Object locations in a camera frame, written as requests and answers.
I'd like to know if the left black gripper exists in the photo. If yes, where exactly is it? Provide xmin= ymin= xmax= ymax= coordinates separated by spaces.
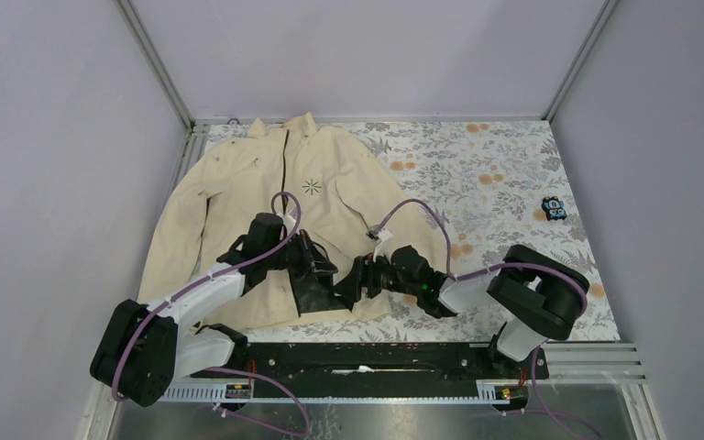
xmin=265 ymin=228 xmax=337 ymax=281

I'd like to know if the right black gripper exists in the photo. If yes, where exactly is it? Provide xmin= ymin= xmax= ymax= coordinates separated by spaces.
xmin=332 ymin=247 xmax=421 ymax=303

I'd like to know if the cream zip-up jacket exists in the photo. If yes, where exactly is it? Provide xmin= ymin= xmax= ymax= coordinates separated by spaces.
xmin=137 ymin=114 xmax=451 ymax=303

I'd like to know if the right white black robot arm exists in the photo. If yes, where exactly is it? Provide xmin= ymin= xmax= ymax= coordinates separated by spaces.
xmin=334 ymin=245 xmax=590 ymax=378

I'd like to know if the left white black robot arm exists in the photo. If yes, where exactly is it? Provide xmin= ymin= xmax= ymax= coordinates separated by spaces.
xmin=89 ymin=213 xmax=338 ymax=407

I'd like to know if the floral patterned table cloth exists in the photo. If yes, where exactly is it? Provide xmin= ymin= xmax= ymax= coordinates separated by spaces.
xmin=172 ymin=120 xmax=621 ymax=344

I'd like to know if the small blue black toy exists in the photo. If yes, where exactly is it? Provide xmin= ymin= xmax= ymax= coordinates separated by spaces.
xmin=541 ymin=196 xmax=567 ymax=221

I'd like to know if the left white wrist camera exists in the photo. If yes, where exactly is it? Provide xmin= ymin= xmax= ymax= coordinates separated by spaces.
xmin=279 ymin=206 xmax=302 ymax=241

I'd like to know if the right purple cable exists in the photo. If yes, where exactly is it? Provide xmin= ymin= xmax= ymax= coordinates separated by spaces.
xmin=367 ymin=199 xmax=605 ymax=440

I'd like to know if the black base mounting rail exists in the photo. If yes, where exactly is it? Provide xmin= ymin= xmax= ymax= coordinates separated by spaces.
xmin=225 ymin=342 xmax=549 ymax=400

